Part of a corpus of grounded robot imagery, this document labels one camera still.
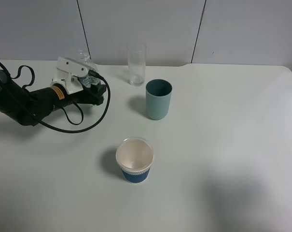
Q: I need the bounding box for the tall clear glass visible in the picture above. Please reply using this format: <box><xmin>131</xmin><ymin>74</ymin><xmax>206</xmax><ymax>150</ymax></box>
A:
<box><xmin>127</xmin><ymin>42</ymin><xmax>146</xmax><ymax>86</ymax></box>

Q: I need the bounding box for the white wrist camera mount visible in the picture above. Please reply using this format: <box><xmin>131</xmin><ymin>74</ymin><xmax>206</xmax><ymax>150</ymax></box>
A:
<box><xmin>51</xmin><ymin>57</ymin><xmax>91</xmax><ymax>95</ymax></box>

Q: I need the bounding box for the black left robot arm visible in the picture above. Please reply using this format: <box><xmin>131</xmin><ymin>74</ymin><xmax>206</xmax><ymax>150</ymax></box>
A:
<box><xmin>0</xmin><ymin>57</ymin><xmax>110</xmax><ymax>126</ymax></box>

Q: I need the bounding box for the clear plastic drink bottle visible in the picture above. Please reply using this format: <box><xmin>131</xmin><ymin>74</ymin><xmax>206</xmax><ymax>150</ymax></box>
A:
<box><xmin>77</xmin><ymin>49</ymin><xmax>101</xmax><ymax>87</ymax></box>

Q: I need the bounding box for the black camera cable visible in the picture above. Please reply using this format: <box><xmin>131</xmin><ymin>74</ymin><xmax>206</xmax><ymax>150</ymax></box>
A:
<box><xmin>0</xmin><ymin>57</ymin><xmax>111</xmax><ymax>133</ymax></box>

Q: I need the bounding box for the teal green cup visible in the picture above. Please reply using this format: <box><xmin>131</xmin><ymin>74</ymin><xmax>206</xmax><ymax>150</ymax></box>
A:
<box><xmin>146</xmin><ymin>79</ymin><xmax>172</xmax><ymax>120</ymax></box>

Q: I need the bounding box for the blue and white paper cup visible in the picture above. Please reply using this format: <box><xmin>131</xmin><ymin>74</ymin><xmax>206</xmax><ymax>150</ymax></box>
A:
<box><xmin>115</xmin><ymin>137</ymin><xmax>154</xmax><ymax>183</ymax></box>

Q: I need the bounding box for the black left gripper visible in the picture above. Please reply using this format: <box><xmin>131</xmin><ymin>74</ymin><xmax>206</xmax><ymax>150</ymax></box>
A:
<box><xmin>32</xmin><ymin>84</ymin><xmax>107</xmax><ymax>120</ymax></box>

